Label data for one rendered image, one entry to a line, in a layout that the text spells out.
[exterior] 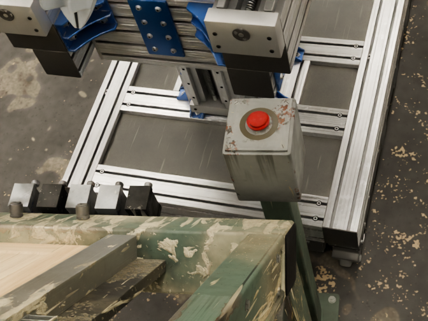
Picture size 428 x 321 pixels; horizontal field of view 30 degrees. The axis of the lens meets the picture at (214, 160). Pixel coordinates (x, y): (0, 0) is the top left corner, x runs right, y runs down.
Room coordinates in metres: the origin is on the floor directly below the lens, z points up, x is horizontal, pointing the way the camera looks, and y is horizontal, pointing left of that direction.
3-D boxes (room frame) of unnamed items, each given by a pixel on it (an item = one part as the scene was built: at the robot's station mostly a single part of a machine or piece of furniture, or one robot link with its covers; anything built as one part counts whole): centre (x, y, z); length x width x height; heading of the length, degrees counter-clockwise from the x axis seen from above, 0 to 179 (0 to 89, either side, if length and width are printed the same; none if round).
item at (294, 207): (0.81, -0.09, 0.38); 0.06 x 0.06 x 0.75; 65
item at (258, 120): (0.81, -0.09, 0.93); 0.04 x 0.04 x 0.02
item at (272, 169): (0.81, -0.09, 0.84); 0.12 x 0.12 x 0.18; 65
